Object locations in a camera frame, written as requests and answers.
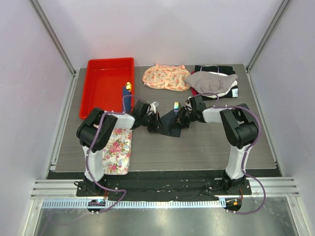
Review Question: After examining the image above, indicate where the floral rectangular tray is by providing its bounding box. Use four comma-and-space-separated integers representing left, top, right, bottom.
102, 128, 132, 175

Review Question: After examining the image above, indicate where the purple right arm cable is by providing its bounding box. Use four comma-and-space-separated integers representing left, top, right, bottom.
196, 92, 267, 216

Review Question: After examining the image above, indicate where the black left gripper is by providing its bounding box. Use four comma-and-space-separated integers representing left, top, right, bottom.
140, 112, 167, 134

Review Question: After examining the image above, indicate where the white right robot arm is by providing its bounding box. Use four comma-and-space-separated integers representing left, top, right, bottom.
171, 95, 261, 194

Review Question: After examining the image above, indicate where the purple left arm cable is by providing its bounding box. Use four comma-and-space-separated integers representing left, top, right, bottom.
84, 94, 153, 213

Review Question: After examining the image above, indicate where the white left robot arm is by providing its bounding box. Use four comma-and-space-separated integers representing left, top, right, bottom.
76, 100, 161, 196

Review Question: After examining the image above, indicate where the grey cloth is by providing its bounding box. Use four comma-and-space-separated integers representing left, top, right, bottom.
184, 71, 238, 95

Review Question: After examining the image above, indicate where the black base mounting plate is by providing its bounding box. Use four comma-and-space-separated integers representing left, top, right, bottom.
46, 169, 252, 200

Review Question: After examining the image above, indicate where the white slotted cable duct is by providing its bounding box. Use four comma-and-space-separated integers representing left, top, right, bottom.
41, 198, 226, 209

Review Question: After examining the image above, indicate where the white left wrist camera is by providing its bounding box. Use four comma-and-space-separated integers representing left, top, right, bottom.
149, 101, 159, 113

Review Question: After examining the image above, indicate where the red plastic bin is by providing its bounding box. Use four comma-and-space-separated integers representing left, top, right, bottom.
79, 58, 134, 119

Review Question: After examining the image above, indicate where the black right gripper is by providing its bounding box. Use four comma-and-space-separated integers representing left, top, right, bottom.
169, 106, 196, 129

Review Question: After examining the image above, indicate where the orange patterned cloth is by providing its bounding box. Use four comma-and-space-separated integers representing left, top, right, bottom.
142, 64, 190, 92

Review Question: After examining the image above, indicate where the white cloth with print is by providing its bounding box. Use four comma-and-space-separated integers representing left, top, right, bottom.
202, 81, 239, 100

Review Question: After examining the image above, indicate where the black cloth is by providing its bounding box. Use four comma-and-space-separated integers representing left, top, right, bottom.
194, 65, 236, 75

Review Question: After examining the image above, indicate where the iridescent rainbow fork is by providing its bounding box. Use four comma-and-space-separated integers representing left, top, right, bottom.
173, 102, 180, 114

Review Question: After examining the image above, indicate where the dark navy paper napkin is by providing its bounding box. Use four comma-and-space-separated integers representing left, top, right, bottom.
157, 110, 181, 138

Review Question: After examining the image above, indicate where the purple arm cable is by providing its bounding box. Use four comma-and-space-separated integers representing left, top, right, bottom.
196, 92, 267, 216
84, 94, 153, 213

